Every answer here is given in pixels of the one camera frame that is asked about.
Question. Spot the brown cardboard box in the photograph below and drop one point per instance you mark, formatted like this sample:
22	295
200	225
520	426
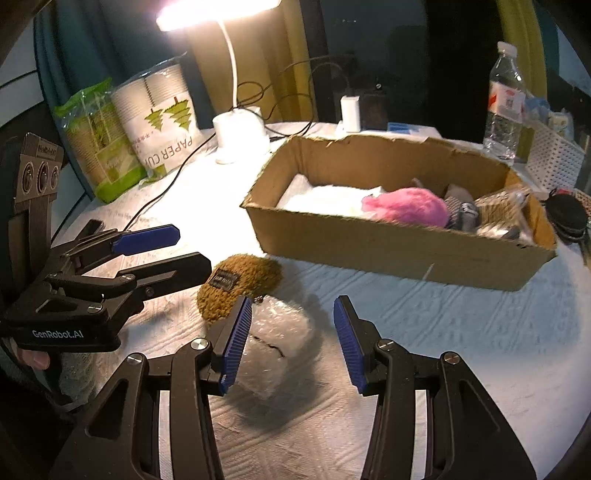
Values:
416	252

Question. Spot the clear bubble wrap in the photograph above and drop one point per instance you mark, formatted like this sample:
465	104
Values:
277	336

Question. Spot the black charger plug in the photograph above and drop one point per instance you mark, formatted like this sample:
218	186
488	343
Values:
373	111

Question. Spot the person's hand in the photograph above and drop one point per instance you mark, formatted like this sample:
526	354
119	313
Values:
34	359

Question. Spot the clear water bottle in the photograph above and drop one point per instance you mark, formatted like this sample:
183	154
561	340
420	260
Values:
506	105

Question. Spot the black round zip case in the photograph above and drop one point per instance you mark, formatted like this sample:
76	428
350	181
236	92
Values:
567	215

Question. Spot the white charger plug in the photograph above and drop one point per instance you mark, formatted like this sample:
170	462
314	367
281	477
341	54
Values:
351	114

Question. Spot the pink plush toy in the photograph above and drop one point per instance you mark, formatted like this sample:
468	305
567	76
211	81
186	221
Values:
412	205

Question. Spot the white knitted cloth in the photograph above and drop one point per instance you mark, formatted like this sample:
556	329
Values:
330	200

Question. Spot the white desk lamp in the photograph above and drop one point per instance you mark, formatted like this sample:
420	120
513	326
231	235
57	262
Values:
238	131

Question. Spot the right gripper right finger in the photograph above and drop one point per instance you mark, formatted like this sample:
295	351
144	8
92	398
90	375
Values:
468	437

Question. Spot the brown fuzzy pouch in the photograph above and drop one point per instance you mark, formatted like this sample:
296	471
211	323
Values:
238	275

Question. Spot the white plastic basket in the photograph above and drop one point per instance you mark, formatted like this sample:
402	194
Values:
553	161

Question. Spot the clear bag with gold pattern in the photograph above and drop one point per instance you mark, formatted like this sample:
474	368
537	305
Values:
502	214

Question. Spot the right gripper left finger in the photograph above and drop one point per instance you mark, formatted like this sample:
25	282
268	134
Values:
155	408

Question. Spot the grey dotted fabric item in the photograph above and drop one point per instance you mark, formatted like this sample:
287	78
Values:
464	215

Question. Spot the green snack bag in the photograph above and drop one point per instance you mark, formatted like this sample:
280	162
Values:
100	145

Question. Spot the white power strip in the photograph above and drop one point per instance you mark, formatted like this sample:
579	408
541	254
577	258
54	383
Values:
394	129

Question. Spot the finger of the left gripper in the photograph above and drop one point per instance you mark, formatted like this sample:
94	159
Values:
94	250
76	297

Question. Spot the paper cup package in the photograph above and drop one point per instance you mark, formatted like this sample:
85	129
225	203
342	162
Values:
157	115

